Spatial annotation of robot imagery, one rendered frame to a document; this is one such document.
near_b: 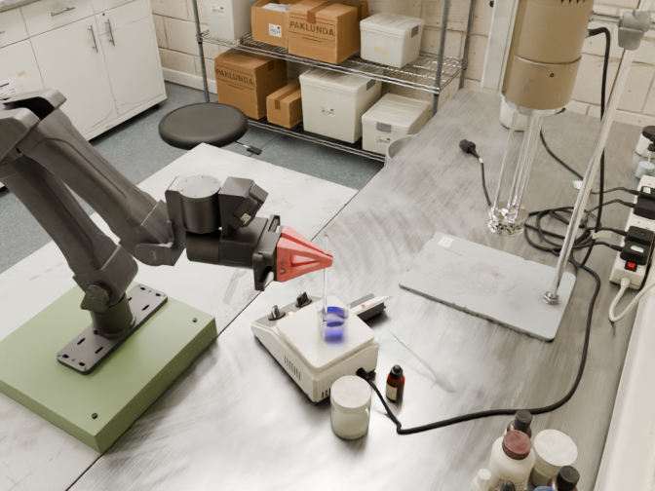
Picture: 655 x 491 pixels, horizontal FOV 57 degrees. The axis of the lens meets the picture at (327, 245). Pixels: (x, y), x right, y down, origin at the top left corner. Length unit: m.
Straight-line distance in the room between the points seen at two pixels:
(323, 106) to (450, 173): 1.78
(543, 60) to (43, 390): 0.89
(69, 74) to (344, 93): 1.45
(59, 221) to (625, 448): 0.82
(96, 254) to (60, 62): 2.61
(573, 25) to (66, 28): 2.90
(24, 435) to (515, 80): 0.91
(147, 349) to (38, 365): 0.17
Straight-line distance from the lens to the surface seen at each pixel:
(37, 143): 0.86
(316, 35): 3.10
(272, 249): 0.80
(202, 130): 2.32
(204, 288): 1.19
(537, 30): 0.93
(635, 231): 1.35
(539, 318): 1.16
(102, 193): 0.86
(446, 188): 1.48
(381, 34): 3.05
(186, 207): 0.81
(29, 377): 1.06
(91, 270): 0.96
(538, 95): 0.95
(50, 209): 0.93
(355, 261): 1.23
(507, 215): 1.10
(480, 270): 1.23
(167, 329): 1.06
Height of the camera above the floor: 1.68
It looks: 38 degrees down
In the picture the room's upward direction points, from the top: straight up
